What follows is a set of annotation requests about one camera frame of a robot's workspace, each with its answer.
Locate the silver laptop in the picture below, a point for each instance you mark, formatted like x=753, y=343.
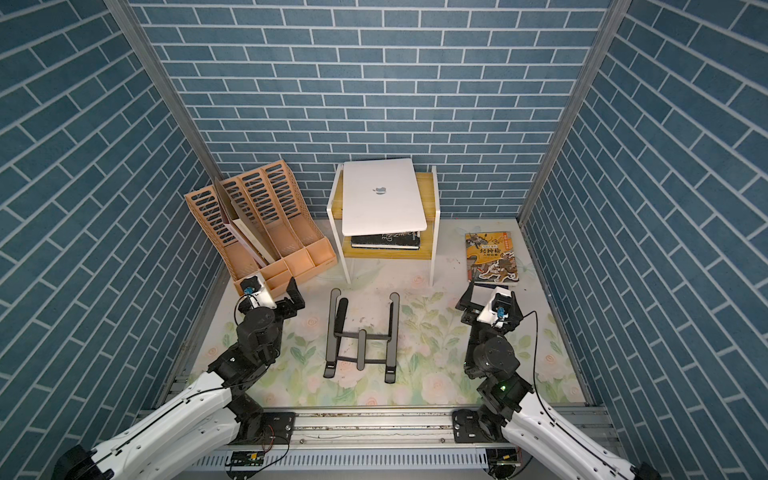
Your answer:
x=381, y=197

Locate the white wooden two-tier shelf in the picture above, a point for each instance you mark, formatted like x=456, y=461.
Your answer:
x=429, y=193

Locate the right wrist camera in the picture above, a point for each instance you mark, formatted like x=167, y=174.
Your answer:
x=497, y=311

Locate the colourful tiger cover book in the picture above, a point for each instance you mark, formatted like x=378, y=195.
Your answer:
x=490, y=257

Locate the aluminium corner profile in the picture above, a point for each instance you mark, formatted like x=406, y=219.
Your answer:
x=594, y=59
x=140, y=43

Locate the green circuit board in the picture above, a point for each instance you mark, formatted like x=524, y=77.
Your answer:
x=245, y=459

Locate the black laptop stand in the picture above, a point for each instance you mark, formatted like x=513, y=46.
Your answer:
x=338, y=307

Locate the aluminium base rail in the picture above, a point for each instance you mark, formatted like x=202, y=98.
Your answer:
x=359, y=439

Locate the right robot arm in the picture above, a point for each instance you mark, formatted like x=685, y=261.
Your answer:
x=512, y=408

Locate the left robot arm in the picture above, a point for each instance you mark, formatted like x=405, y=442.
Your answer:
x=211, y=412

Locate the pink desk file organizer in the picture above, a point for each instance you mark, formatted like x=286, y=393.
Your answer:
x=269, y=201

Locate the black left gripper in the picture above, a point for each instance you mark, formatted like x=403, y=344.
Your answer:
x=295, y=296

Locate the aluminium left corner profile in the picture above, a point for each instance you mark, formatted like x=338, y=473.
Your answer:
x=140, y=43

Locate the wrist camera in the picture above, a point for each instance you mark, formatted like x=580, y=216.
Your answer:
x=497, y=311
x=255, y=289

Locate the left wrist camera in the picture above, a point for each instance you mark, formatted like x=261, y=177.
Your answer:
x=255, y=289

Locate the black book on shelf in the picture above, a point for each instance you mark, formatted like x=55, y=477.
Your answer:
x=395, y=241

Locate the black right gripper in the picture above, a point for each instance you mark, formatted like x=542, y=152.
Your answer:
x=463, y=307

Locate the books in file organizer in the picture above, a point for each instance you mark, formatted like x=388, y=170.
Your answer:
x=257, y=250

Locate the aluminium right corner profile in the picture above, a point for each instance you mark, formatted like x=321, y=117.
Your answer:
x=594, y=59

